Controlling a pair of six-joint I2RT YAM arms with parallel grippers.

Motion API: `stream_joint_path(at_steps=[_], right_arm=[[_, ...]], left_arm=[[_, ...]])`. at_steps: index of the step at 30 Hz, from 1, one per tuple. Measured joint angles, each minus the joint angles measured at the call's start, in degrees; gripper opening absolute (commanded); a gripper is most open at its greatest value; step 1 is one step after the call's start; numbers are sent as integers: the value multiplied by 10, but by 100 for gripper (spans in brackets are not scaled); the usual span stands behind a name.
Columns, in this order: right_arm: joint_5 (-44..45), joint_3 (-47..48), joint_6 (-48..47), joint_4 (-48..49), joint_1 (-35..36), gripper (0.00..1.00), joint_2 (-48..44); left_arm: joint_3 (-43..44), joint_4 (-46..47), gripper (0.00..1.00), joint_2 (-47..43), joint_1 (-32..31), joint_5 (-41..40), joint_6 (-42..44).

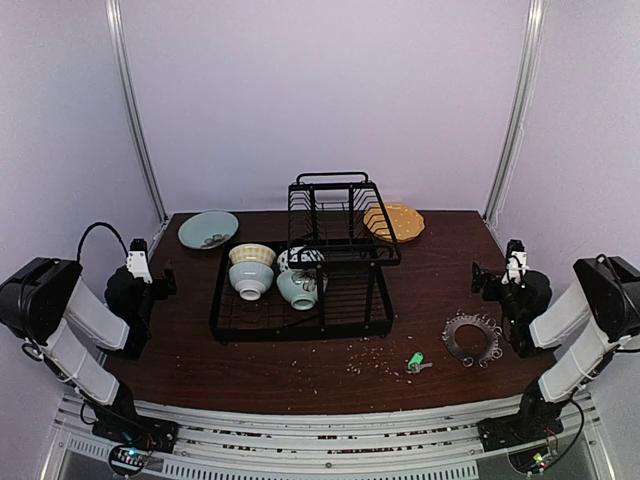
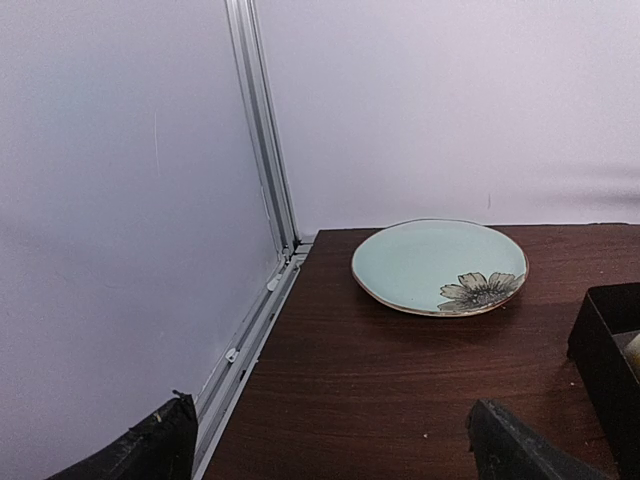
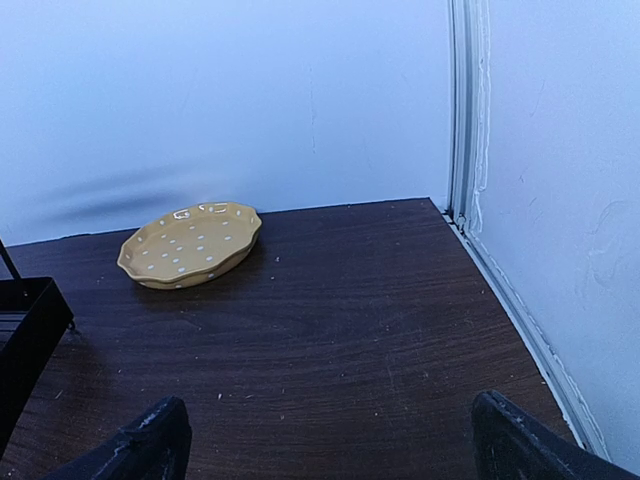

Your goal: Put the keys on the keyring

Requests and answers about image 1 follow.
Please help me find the metal keyring disc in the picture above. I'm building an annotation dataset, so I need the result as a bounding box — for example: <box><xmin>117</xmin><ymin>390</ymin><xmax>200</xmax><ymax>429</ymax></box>
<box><xmin>441</xmin><ymin>312</ymin><xmax>503</xmax><ymax>369</ymax></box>

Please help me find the black wire dish rack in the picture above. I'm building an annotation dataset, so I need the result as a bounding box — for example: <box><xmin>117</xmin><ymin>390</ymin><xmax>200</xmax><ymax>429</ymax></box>
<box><xmin>209</xmin><ymin>171</ymin><xmax>402</xmax><ymax>344</ymax></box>

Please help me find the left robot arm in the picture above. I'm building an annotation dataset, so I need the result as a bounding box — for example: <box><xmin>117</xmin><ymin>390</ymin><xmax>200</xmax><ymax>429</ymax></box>
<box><xmin>1</xmin><ymin>257</ymin><xmax>177</xmax><ymax>444</ymax></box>

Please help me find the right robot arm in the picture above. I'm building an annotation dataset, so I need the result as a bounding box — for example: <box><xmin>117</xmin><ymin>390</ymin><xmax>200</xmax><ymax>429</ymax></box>
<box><xmin>472</xmin><ymin>254</ymin><xmax>639</xmax><ymax>442</ymax></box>

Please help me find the light blue ceramic plate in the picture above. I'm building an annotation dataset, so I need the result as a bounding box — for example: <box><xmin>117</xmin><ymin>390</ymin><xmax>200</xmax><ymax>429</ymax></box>
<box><xmin>178</xmin><ymin>210</ymin><xmax>239</xmax><ymax>250</ymax></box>

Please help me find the light blue striped bowl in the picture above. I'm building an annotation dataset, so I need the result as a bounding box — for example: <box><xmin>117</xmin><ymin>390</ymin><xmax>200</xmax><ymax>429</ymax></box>
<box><xmin>229</xmin><ymin>262</ymin><xmax>274</xmax><ymax>301</ymax></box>

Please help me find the yellow checked bowl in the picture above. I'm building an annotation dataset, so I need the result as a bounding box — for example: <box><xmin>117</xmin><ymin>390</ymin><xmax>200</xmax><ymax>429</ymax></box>
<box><xmin>229</xmin><ymin>243</ymin><xmax>276</xmax><ymax>266</ymax></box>

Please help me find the yellow dotted plate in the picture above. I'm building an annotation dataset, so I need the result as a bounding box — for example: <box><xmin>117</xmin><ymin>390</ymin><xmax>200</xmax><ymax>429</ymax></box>
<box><xmin>364</xmin><ymin>203</ymin><xmax>425</xmax><ymax>243</ymax></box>

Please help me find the white black dotted bowl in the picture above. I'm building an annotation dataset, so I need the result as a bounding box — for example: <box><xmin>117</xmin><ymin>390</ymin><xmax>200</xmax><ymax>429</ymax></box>
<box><xmin>277</xmin><ymin>246</ymin><xmax>324</xmax><ymax>273</ymax></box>

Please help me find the green floral bowl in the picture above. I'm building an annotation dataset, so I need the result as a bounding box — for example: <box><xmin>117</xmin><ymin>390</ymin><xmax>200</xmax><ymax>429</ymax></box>
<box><xmin>276</xmin><ymin>269</ymin><xmax>328</xmax><ymax>311</ymax></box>

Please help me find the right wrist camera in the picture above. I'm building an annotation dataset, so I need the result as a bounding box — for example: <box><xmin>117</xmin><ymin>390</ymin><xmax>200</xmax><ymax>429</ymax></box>
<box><xmin>501</xmin><ymin>239</ymin><xmax>528</xmax><ymax>285</ymax></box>

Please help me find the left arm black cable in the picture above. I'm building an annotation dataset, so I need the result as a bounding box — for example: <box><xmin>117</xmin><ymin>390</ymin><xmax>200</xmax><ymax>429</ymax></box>
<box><xmin>75</xmin><ymin>222</ymin><xmax>131</xmax><ymax>264</ymax></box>

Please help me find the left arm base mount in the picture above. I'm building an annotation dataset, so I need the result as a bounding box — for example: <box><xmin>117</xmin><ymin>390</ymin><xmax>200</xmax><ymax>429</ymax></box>
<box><xmin>92</xmin><ymin>415</ymin><xmax>179</xmax><ymax>453</ymax></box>

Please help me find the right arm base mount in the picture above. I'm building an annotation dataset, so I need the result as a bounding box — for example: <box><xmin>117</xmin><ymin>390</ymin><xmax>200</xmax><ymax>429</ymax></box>
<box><xmin>477</xmin><ymin>413</ymin><xmax>564</xmax><ymax>452</ymax></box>

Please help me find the aluminium front rail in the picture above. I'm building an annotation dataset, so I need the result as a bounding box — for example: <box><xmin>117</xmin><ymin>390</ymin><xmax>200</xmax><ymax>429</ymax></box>
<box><xmin>36</xmin><ymin>393</ymin><xmax>622</xmax><ymax>479</ymax></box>

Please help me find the left aluminium frame post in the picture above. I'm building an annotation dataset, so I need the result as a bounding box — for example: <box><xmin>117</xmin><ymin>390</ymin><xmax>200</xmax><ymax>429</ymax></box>
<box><xmin>105</xmin><ymin>0</ymin><xmax>169</xmax><ymax>224</ymax></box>

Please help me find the aluminium frame post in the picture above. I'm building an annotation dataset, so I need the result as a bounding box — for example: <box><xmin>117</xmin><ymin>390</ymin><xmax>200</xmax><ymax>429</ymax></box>
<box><xmin>105</xmin><ymin>0</ymin><xmax>169</xmax><ymax>224</ymax></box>
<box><xmin>483</xmin><ymin>0</ymin><xmax>547</xmax><ymax>229</ymax></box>

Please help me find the right aluminium frame post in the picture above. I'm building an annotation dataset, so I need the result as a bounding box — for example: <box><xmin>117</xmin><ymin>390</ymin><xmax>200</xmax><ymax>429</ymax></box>
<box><xmin>483</xmin><ymin>0</ymin><xmax>547</xmax><ymax>229</ymax></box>

